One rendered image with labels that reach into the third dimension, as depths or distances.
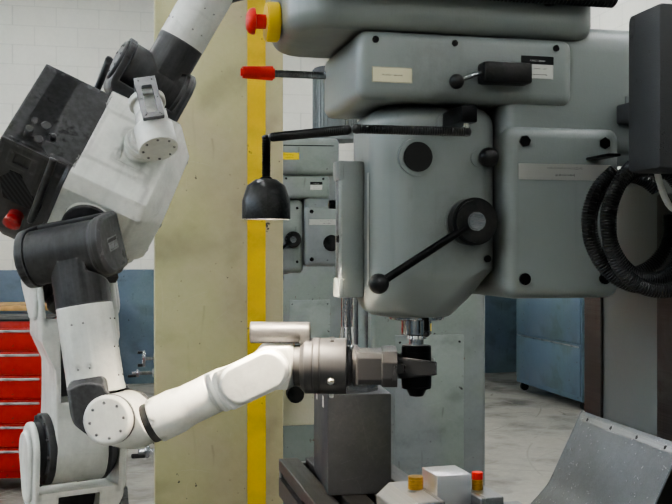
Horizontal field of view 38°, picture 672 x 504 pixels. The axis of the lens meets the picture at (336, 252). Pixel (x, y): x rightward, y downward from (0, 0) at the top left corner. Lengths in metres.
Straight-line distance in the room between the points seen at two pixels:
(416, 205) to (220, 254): 1.82
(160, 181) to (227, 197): 1.49
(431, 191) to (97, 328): 0.57
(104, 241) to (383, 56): 0.53
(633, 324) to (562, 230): 0.26
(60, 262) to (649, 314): 0.94
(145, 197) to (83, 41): 9.02
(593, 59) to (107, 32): 9.35
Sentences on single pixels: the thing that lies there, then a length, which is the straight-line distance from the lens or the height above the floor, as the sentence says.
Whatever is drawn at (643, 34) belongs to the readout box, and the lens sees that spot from 1.35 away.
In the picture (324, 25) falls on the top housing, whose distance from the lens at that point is 1.43.
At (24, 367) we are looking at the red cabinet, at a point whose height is 0.73.
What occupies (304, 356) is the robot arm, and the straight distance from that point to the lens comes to 1.51.
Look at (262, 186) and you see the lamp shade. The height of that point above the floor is 1.51.
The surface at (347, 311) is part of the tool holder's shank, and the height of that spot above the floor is 1.29.
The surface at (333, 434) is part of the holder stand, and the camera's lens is 1.83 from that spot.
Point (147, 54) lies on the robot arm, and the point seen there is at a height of 1.78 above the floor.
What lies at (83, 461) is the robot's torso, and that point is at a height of 0.99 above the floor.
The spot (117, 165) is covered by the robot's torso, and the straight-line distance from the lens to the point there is 1.72.
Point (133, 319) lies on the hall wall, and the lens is 10.49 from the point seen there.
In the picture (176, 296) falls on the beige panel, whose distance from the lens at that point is 3.20.
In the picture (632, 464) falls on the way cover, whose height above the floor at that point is 1.07.
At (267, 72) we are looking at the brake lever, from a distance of 1.60.
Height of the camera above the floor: 1.41
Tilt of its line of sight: level
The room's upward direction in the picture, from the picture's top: straight up
